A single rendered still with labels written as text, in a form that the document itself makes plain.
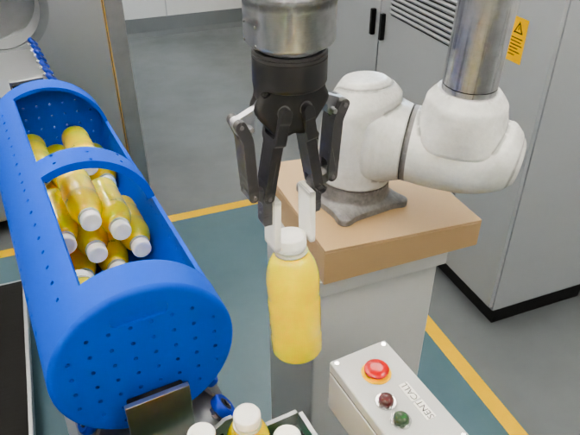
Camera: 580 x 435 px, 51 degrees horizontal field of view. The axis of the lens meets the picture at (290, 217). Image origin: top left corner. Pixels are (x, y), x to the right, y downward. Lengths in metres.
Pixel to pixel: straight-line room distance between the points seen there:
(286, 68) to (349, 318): 0.84
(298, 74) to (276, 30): 0.05
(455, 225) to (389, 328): 0.30
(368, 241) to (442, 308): 1.53
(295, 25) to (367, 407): 0.54
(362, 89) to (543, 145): 1.16
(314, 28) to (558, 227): 2.07
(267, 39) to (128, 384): 0.60
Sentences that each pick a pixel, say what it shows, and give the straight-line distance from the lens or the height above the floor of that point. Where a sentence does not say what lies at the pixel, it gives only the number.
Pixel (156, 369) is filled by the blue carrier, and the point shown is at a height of 1.07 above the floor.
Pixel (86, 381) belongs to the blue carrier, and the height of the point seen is 1.10.
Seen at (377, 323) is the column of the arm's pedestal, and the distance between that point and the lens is 1.39.
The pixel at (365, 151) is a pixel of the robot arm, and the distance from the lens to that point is 1.18.
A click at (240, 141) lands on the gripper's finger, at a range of 0.62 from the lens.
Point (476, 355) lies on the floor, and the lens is 2.54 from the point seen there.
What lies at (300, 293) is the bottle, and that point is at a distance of 0.72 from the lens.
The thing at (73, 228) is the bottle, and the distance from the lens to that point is 1.24.
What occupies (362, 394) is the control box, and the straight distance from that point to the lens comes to 0.89.
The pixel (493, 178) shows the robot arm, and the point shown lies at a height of 1.22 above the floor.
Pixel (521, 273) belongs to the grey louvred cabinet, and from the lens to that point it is 2.58.
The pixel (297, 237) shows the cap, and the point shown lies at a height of 1.37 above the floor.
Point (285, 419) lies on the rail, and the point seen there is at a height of 0.98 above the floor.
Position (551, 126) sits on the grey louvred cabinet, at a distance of 2.22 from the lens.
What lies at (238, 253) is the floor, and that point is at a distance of 2.93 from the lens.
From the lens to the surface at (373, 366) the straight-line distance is 0.91.
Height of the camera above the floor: 1.79
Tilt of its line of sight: 34 degrees down
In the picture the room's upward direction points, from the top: straight up
